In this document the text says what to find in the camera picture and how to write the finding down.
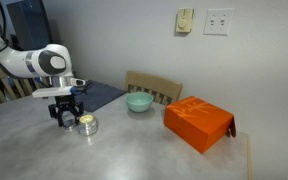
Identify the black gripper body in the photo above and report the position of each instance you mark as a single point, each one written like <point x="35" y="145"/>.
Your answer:
<point x="65" y="105"/>

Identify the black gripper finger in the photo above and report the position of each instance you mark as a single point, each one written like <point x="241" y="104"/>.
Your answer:
<point x="77" y="118"/>
<point x="61" y="120"/>

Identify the silver round tin lid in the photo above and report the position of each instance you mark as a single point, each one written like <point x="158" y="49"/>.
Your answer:
<point x="69" y="127"/>

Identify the silver round tin base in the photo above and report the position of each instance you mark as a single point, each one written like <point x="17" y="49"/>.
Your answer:
<point x="88" y="126"/>

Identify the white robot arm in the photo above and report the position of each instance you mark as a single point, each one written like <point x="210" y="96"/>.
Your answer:
<point x="17" y="61"/>

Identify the blue placemat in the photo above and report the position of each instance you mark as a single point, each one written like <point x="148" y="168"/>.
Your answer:
<point x="99" y="95"/>

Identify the mint green bowl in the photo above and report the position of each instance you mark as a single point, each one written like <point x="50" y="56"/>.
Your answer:
<point x="139" y="101"/>

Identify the orange cardboard box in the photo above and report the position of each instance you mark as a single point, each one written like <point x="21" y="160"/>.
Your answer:
<point x="197" y="123"/>

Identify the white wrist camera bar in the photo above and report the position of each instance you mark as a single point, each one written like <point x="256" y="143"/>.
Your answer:
<point x="50" y="91"/>

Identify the beige wall thermostat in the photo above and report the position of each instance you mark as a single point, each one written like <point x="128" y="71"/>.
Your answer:
<point x="184" y="20"/>

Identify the white light switch plate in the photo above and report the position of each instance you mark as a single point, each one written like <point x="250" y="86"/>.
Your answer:
<point x="218" y="21"/>

